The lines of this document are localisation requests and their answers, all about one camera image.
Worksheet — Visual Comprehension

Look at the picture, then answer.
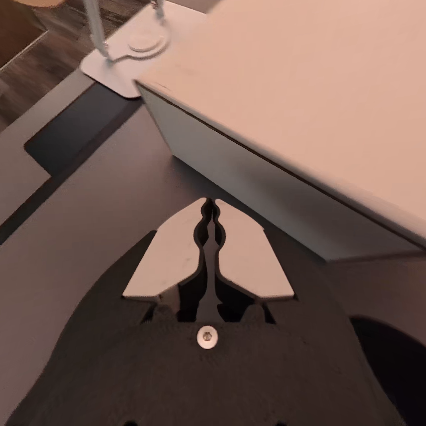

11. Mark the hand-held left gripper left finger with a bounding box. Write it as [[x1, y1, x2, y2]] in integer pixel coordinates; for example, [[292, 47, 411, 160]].
[[122, 197, 213, 322]]

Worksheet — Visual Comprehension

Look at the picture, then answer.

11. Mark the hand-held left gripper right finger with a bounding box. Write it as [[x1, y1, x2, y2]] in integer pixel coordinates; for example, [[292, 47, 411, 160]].
[[212, 198, 296, 322]]

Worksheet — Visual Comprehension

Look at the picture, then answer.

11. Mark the white cardboard box with lid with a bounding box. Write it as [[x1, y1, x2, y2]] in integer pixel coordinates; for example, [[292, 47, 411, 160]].
[[135, 0, 426, 262]]

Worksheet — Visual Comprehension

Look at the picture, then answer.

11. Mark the white desk lamp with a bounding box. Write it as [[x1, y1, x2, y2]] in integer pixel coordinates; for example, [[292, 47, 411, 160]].
[[80, 0, 171, 99]]

